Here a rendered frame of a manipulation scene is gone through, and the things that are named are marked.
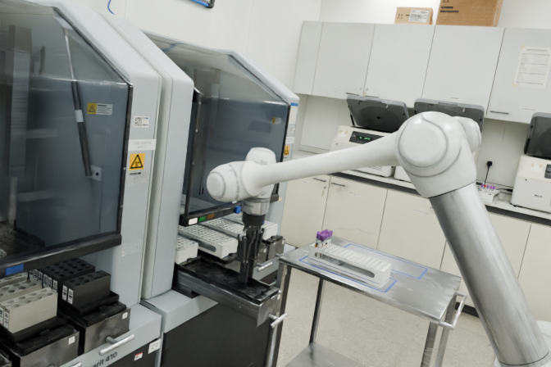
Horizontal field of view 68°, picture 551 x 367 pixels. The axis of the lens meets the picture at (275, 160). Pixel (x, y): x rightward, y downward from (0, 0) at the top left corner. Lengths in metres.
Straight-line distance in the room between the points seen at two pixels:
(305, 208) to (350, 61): 1.42
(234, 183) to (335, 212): 2.62
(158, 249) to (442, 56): 2.94
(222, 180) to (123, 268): 0.40
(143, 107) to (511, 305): 0.99
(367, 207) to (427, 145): 2.74
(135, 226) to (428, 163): 0.82
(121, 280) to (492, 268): 0.96
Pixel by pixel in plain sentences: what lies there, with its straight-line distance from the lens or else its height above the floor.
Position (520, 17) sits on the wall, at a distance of 4.10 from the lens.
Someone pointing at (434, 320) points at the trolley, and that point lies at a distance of 1.47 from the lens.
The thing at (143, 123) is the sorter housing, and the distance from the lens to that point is 1.20.
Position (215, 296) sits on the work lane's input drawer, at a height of 0.77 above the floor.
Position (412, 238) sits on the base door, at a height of 0.47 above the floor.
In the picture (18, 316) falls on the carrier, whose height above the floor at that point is 0.86.
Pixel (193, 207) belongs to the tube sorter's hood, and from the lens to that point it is 1.42.
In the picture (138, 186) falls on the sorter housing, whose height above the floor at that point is 1.12.
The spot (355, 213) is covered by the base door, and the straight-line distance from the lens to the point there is 3.63.
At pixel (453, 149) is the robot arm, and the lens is 0.89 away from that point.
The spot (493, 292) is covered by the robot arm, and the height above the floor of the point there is 1.10.
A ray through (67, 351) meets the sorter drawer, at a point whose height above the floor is 0.77.
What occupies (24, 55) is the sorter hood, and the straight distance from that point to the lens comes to 1.07.
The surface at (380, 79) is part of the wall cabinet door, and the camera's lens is 3.83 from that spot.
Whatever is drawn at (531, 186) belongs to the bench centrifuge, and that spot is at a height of 1.07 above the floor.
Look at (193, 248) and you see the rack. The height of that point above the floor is 0.85.
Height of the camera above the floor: 1.42
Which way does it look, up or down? 9 degrees down
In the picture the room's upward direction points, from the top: 8 degrees clockwise
